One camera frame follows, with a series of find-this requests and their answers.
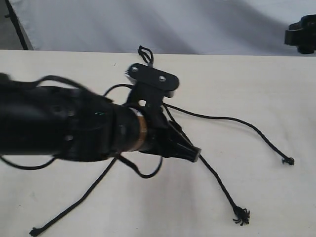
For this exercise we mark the black backdrop frame pole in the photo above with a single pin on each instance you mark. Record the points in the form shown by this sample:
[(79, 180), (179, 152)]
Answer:
[(22, 36)]

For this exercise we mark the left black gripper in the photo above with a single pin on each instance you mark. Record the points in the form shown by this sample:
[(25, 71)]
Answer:
[(170, 142)]

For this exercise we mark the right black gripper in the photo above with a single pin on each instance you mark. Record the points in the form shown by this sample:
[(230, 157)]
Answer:
[(302, 35)]

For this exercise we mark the grey fabric backdrop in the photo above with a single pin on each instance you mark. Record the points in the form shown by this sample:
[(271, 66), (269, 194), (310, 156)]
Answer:
[(222, 27)]

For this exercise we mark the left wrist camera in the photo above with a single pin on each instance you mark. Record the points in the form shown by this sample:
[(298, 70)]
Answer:
[(153, 79)]

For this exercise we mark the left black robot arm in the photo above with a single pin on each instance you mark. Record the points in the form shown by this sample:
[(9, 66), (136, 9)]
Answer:
[(59, 117)]

